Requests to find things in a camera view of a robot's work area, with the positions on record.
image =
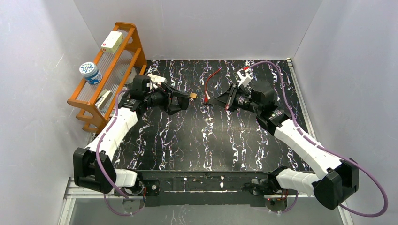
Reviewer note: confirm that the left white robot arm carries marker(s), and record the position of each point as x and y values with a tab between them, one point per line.
92	165

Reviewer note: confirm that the small white cardboard box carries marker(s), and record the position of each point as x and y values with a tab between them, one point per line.
157	79

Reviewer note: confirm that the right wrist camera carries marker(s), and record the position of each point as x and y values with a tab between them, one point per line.
244	77

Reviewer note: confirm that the orange wooden shelf rack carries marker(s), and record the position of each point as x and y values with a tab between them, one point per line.
116	69

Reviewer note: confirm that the brass padlock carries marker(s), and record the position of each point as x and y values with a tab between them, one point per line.
192	96

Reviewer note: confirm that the clear glass bowl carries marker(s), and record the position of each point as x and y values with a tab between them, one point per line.
131	76

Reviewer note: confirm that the red cable padlock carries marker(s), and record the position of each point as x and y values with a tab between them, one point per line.
207	85

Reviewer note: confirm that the blue white round jar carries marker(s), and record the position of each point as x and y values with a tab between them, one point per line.
91	73

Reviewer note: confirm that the white stapler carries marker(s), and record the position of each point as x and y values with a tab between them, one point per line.
102	99

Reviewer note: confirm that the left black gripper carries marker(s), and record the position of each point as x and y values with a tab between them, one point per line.
169	99

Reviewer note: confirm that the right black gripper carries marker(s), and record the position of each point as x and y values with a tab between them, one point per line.
232	99

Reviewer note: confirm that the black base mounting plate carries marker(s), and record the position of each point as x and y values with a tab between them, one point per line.
230	189

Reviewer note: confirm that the white green box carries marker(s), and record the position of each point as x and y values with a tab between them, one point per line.
112	42

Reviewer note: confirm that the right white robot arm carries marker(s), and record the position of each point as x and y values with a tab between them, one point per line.
333	179

